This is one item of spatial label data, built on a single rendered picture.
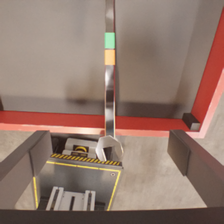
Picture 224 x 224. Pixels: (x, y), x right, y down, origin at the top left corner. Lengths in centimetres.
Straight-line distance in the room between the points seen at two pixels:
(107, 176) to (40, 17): 118
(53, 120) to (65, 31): 14
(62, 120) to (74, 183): 115
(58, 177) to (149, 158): 86
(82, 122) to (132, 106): 9
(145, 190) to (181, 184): 41
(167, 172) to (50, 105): 168
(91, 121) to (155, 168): 155
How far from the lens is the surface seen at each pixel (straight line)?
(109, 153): 138
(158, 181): 196
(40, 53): 27
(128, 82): 26
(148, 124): 28
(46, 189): 152
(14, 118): 30
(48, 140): 17
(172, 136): 16
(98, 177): 132
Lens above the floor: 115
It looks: 62 degrees down
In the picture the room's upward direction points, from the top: 178 degrees clockwise
